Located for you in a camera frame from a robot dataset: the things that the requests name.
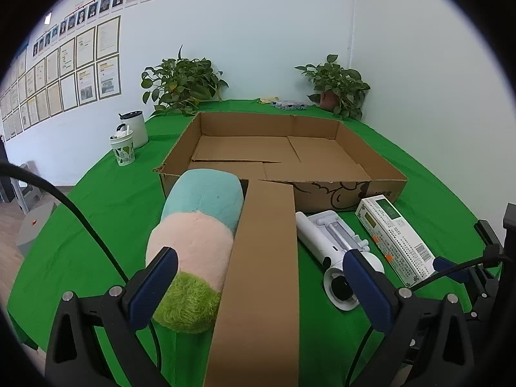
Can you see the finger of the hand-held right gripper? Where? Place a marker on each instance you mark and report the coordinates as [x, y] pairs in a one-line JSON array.
[[487, 236], [447, 268]]

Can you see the white cup with leaf print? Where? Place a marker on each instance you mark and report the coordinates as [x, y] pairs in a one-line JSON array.
[[123, 153]]

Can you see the wall of framed certificates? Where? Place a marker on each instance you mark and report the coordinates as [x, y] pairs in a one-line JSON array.
[[86, 68]]

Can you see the white handheld fan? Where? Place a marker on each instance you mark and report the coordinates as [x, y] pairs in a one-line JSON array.
[[312, 236]]

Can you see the grey step stool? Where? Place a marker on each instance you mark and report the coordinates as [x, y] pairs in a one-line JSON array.
[[26, 187]]

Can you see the green tablecloth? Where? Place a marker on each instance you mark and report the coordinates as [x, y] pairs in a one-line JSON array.
[[113, 209]]

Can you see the pastel striped plush toy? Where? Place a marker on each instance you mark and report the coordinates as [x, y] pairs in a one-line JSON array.
[[193, 242]]

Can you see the yellow toy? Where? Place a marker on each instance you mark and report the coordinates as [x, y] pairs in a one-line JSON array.
[[268, 100]]

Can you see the patterned snack packet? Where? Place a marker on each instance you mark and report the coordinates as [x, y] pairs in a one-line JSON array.
[[290, 105]]

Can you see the white wall conduit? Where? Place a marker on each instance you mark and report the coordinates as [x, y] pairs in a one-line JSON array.
[[350, 28]]

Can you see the large leafy pothos plant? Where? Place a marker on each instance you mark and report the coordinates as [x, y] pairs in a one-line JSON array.
[[181, 80]]

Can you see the white insulated jug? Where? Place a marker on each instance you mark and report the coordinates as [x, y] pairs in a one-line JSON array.
[[139, 131]]

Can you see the white folding stand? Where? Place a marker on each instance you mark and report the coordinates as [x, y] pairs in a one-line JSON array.
[[338, 232]]

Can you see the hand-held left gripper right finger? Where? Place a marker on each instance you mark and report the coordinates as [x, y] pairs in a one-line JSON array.
[[367, 290]]

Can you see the pothos plant in terracotta pot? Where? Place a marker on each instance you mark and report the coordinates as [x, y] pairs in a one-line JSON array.
[[338, 80]]

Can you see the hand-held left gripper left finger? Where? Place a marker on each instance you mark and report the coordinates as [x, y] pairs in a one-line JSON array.
[[155, 286]]

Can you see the white medicine box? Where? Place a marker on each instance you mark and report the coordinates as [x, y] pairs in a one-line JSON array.
[[395, 238]]

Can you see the cardboard box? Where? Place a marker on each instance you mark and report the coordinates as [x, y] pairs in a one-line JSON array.
[[322, 161]]

